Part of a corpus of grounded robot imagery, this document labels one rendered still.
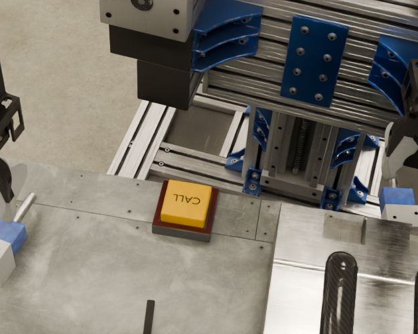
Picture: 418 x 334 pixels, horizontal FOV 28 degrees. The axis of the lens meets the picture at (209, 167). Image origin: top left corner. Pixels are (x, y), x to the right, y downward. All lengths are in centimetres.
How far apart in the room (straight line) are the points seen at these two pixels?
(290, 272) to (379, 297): 11
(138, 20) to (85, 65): 129
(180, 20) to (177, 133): 86
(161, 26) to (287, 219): 36
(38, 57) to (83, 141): 36
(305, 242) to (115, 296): 25
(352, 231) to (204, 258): 20
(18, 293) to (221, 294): 26
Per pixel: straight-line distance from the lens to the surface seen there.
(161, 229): 112
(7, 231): 111
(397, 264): 104
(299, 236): 104
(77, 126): 235
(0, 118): 92
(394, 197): 117
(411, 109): 102
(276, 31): 134
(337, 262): 103
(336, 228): 109
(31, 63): 254
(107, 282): 110
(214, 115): 209
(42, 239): 114
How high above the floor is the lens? 173
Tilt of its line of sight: 50 degrees down
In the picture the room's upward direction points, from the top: 5 degrees clockwise
